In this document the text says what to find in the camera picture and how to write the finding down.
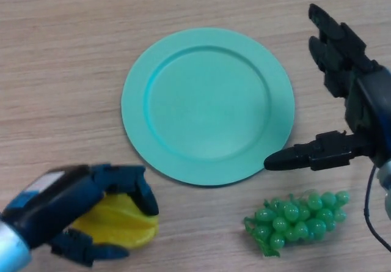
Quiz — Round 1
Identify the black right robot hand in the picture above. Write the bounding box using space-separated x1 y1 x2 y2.
263 3 391 172

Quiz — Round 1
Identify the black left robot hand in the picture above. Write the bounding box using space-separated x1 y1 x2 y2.
0 162 160 268

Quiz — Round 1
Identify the yellow starfruit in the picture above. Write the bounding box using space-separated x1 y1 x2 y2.
69 191 160 251

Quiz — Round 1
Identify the green round plate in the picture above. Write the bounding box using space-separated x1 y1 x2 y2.
120 26 296 188

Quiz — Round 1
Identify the green grape bunch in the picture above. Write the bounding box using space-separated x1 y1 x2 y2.
243 189 350 258

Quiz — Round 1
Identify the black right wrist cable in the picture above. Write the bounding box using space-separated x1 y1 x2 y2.
363 164 391 251

